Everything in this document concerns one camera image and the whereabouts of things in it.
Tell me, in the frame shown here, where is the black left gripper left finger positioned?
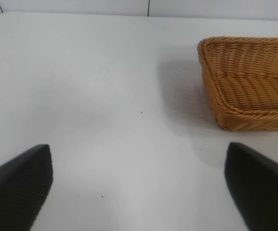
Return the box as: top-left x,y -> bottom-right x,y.
0,143 -> 54,231

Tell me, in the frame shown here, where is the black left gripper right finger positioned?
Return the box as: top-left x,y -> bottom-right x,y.
224,141 -> 278,231

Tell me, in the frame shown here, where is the brown woven wicker basket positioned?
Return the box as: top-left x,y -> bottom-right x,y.
197,36 -> 278,132

